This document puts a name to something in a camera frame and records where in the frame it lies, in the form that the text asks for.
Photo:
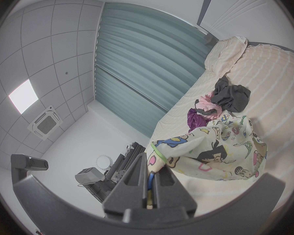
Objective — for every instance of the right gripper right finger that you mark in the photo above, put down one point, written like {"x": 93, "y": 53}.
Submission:
{"x": 176, "y": 194}

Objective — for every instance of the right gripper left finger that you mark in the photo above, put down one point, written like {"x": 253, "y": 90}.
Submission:
{"x": 129, "y": 192}

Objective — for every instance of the white printed pyjama top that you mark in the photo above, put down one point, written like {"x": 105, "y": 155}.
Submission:
{"x": 210, "y": 160}

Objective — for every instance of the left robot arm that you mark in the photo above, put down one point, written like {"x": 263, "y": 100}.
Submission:
{"x": 105, "y": 188}

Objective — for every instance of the black cabinet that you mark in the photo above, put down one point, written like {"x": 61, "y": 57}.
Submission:
{"x": 137, "y": 148}

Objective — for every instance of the purple satin garment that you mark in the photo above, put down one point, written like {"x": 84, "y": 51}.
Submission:
{"x": 196, "y": 121}

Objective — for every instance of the blue-green curtain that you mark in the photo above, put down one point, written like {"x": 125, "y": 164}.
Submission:
{"x": 149, "y": 45}
{"x": 125, "y": 106}

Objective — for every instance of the pink garment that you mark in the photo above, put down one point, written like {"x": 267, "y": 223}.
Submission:
{"x": 208, "y": 104}

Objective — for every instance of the ceiling air vent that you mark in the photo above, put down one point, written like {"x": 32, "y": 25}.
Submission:
{"x": 45, "y": 122}

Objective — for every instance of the black garment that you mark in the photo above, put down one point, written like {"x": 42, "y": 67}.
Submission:
{"x": 232, "y": 97}

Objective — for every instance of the bed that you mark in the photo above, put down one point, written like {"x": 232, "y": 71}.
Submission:
{"x": 272, "y": 94}

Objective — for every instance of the square ceiling light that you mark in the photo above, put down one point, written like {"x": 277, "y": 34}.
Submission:
{"x": 22, "y": 95}

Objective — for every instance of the cream pillow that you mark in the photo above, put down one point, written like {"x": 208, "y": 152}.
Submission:
{"x": 223, "y": 55}

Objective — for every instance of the grey bedside table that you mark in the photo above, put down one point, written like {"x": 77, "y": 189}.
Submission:
{"x": 209, "y": 39}

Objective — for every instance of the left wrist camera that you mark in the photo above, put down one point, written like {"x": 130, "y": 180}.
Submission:
{"x": 89, "y": 175}

